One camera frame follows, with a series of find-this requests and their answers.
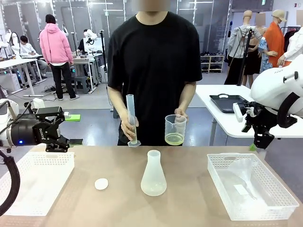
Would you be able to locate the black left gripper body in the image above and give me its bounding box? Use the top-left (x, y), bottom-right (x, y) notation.
top-left (10, 115), bottom-right (60, 146)

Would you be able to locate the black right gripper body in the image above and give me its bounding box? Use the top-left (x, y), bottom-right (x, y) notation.
top-left (245, 101), bottom-right (279, 130)

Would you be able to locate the translucent plastic funnel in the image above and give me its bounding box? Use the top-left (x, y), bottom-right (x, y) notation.
top-left (228, 157), bottom-right (258, 201)

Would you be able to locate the white perforated plastic basket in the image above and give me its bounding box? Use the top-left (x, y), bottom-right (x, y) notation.
top-left (207, 153), bottom-right (300, 222)
top-left (0, 151), bottom-right (75, 217)

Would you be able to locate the round white flask cap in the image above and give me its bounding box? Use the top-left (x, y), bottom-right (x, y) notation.
top-left (94, 178), bottom-right (109, 191)

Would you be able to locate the clear plastic measuring beaker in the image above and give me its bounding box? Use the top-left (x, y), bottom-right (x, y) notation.
top-left (164, 114), bottom-right (187, 146)

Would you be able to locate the clear plastic graduated cylinder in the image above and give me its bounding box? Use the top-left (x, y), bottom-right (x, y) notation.
top-left (126, 94), bottom-right (142, 148)

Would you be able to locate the translucent plastic erlenmeyer flask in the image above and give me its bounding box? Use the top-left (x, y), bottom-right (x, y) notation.
top-left (140, 150), bottom-right (168, 197)

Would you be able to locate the person's right forearm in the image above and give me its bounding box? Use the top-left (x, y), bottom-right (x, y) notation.
top-left (107, 85), bottom-right (130, 123)

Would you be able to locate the person's right hand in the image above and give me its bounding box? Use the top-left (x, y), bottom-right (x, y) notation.
top-left (120, 116), bottom-right (139, 142)

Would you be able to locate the person's left hand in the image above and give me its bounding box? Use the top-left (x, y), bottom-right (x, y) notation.
top-left (174, 107), bottom-right (189, 123)

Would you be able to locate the black plastic tray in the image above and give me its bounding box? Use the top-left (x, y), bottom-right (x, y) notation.
top-left (209, 94), bottom-right (249, 114)

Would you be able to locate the grey plastic step stool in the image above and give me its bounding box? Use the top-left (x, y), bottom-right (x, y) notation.
top-left (73, 75), bottom-right (90, 94)

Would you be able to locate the mannequin in black dress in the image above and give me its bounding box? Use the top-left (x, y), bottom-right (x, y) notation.
top-left (241, 12), bottom-right (267, 87)

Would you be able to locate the clear plastic bag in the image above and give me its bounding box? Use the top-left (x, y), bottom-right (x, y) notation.
top-left (217, 170), bottom-right (267, 209)

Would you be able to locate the blue floral garment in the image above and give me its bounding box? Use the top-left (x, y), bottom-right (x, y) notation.
top-left (258, 36), bottom-right (277, 73)

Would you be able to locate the white workbench desk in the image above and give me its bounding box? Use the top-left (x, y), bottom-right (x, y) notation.
top-left (71, 52), bottom-right (105, 92)

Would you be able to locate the long white desk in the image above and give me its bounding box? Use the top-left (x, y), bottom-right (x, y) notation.
top-left (0, 54), bottom-right (47, 98)

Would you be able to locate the black tripod stand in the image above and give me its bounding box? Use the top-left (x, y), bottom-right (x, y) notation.
top-left (236, 26), bottom-right (256, 86)

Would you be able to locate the person in pink hoodie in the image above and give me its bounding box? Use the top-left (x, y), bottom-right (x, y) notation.
top-left (39, 13), bottom-right (80, 101)

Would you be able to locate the seated person in white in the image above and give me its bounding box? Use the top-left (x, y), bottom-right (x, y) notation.
top-left (19, 35), bottom-right (48, 80)

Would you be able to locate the wooden shoe rack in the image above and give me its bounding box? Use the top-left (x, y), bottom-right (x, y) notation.
top-left (200, 51), bottom-right (225, 73)

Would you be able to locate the mannequin in orange coat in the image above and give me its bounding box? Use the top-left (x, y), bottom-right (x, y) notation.
top-left (262, 9), bottom-right (287, 68)

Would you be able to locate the mannequin in grey jacket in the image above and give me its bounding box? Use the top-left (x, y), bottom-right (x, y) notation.
top-left (224, 9), bottom-right (263, 86)

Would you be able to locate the black pole stand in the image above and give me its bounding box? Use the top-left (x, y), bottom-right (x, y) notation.
top-left (99, 29), bottom-right (108, 83)

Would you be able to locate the mannequin in white jacket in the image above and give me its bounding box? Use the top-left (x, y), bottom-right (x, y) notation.
top-left (276, 11), bottom-right (303, 69)

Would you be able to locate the person in black t-shirt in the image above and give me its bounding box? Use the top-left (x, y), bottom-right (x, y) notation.
top-left (107, 0), bottom-right (203, 147)

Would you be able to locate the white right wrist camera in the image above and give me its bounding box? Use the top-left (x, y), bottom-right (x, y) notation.
top-left (232, 102), bottom-right (244, 123)

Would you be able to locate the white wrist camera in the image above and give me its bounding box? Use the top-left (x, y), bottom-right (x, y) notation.
top-left (232, 102), bottom-right (244, 123)
top-left (30, 97), bottom-right (45, 110)

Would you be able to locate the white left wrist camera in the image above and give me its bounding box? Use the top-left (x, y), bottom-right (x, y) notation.
top-left (30, 97), bottom-right (45, 110)

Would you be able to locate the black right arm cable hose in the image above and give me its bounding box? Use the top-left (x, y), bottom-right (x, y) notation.
top-left (277, 91), bottom-right (301, 129)

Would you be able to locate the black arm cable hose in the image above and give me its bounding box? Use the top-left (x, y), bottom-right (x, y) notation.
top-left (277, 91), bottom-right (301, 129)
top-left (0, 149), bottom-right (21, 216)

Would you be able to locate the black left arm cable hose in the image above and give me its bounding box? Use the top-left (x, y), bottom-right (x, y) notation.
top-left (0, 149), bottom-right (21, 216)

